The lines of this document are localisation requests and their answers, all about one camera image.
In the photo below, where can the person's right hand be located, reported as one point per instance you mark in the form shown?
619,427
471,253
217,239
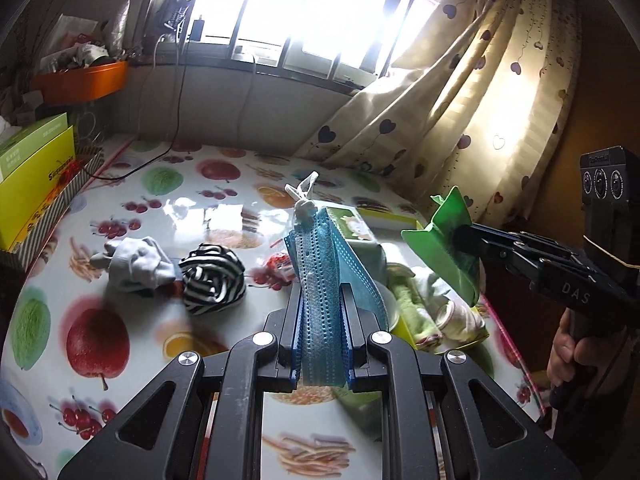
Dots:
562,360

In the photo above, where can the light green tissue box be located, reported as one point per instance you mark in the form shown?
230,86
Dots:
30,142

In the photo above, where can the yellow-green shallow cardboard box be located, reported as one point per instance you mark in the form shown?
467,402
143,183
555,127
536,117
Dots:
450,339

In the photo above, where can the black electronic device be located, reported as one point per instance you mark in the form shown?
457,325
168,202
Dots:
176,10

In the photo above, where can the orange plastic basket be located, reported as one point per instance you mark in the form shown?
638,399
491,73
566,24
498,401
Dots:
80,82

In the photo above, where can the blue face mask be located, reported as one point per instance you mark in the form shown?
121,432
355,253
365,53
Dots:
320,280

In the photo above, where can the grey white sock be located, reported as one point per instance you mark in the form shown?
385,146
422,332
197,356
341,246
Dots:
135,265

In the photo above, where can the black white striped box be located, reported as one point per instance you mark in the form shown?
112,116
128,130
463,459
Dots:
60,205

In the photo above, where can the yellow cardboard box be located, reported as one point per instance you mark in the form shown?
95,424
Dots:
35,190

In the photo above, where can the grey wet wipes pack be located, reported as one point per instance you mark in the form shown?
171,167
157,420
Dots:
352,225

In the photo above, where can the silver foil bag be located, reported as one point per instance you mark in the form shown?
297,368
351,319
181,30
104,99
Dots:
119,25

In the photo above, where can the green felt cloth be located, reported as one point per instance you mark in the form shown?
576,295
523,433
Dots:
440,240

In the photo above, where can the cream heart print curtain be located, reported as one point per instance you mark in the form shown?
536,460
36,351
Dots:
450,100

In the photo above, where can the green fuzzy sock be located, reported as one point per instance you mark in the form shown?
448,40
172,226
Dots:
415,310

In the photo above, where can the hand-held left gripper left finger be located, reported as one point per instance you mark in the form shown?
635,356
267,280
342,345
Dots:
285,330

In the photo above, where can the white plastic bag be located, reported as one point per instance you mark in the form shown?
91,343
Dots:
70,35

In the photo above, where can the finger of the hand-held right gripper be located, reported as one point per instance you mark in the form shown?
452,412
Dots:
495,257
500,235

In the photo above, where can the white fuzzy sock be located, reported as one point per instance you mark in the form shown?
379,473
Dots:
457,317

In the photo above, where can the window with metal bars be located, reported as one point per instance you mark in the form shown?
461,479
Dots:
300,5

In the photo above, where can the brown wooden wardrobe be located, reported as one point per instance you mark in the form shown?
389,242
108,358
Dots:
600,85

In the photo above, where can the fruit print tablecloth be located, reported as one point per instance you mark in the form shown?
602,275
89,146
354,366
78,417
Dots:
225,210

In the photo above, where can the black white striped sock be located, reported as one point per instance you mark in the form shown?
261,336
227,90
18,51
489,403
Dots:
212,280

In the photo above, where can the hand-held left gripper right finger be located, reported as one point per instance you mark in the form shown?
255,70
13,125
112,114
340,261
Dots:
357,330

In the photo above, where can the black power adapter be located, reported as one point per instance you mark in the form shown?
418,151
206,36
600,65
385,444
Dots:
197,27

